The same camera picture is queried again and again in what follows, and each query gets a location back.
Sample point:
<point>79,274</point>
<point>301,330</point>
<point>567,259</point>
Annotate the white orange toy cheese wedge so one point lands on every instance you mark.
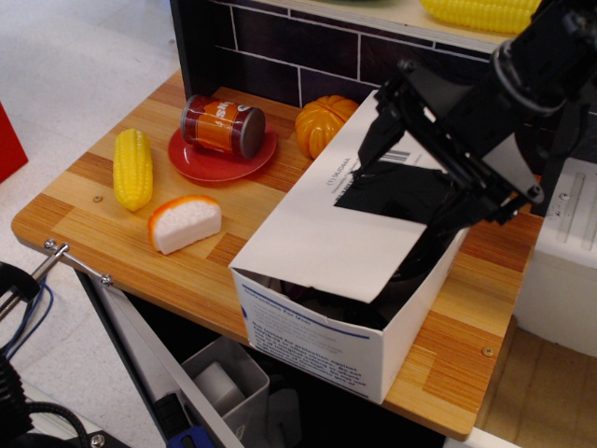
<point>184,221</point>

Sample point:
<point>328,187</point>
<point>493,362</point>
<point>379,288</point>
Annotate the white cardboard box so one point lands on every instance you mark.
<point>309,244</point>

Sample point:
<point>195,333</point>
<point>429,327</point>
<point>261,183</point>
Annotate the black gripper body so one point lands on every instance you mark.
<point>469,131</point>

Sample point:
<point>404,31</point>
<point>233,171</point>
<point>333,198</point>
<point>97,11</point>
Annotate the metal table clamp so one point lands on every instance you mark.
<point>17,285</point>

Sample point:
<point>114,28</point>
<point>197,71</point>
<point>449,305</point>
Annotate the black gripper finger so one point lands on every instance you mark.
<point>462,210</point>
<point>384,132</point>

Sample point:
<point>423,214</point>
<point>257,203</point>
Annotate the blue black tool handle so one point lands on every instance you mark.
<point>178,431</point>

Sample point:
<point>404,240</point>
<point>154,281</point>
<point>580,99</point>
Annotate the orange toy pumpkin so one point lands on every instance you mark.
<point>319,121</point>

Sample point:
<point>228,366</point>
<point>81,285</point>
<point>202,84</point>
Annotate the red box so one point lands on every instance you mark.
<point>13,156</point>

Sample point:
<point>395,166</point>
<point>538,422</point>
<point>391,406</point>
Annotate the red plastic plate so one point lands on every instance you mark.
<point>204,165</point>

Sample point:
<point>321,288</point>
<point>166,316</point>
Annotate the yellow toy corn cob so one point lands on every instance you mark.
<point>132,170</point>

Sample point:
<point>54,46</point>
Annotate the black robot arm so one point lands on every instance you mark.
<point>552,63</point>

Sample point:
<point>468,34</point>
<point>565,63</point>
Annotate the grey plastic bin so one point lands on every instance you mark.
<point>247,421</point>

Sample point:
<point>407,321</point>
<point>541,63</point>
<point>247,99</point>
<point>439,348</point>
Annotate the yellow toy corn on shelf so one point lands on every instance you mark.
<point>499,16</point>

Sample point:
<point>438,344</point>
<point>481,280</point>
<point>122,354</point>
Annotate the red orange toy can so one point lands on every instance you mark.
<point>223,126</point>

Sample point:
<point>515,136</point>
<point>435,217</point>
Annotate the wooden shelf board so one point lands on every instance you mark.
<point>279,28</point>

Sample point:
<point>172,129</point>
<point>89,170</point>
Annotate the white roll in bin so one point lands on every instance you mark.
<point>219,388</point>

